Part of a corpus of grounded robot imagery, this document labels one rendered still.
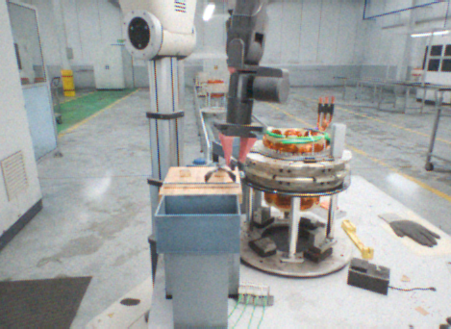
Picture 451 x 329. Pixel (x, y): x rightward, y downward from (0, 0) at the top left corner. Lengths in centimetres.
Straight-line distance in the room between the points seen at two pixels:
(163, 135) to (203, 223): 61
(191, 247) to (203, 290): 11
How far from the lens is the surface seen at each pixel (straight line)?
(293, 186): 90
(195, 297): 77
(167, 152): 121
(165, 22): 113
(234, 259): 83
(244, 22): 71
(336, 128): 94
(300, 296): 92
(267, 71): 69
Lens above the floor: 135
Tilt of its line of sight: 18 degrees down
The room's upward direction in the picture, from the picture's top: straight up
